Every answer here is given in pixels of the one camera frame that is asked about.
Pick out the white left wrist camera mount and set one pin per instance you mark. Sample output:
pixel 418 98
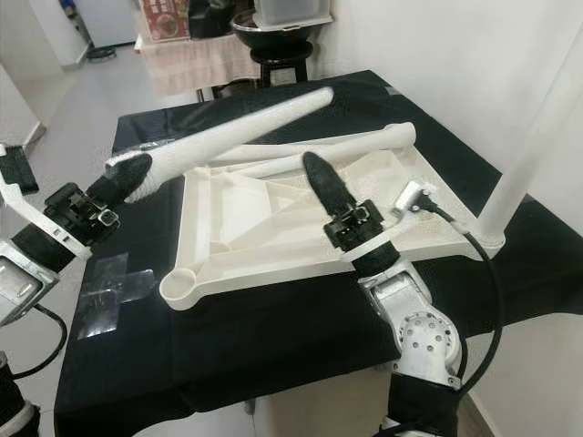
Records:
pixel 46 228

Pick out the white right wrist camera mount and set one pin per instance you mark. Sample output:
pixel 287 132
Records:
pixel 414 196

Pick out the large clear tape patch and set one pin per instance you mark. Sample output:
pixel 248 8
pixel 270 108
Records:
pixel 114 296

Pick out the pink cloth covered table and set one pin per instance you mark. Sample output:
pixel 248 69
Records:
pixel 196 68

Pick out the black tablecloth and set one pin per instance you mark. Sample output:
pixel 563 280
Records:
pixel 237 364

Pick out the clear tape strip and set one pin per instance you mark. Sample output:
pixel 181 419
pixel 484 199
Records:
pixel 155 144

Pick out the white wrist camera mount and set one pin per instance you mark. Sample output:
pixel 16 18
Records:
pixel 414 196
pixel 46 228

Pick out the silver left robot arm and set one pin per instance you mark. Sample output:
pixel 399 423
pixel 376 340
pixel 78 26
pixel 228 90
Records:
pixel 23 282

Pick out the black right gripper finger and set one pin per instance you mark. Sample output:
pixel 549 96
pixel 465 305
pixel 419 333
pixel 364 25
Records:
pixel 330 187

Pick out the small grey tape piece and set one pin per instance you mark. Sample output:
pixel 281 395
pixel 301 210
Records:
pixel 396 89

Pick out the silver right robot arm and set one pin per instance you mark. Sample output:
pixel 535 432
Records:
pixel 419 337

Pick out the white plastic table top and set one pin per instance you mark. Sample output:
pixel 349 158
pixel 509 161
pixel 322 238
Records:
pixel 264 228

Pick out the black bag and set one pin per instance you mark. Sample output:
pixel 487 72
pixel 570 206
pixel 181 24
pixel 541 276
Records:
pixel 219 18

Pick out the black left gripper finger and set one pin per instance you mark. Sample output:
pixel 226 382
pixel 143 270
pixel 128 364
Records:
pixel 130 177

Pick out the red printed box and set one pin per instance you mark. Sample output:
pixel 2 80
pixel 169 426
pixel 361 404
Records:
pixel 166 20

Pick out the grey plastic storage container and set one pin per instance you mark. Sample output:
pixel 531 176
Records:
pixel 291 11

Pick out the white cabinet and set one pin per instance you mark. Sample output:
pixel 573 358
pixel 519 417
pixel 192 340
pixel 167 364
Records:
pixel 100 23

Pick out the black metal wok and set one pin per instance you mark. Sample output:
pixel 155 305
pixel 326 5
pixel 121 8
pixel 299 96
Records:
pixel 273 36

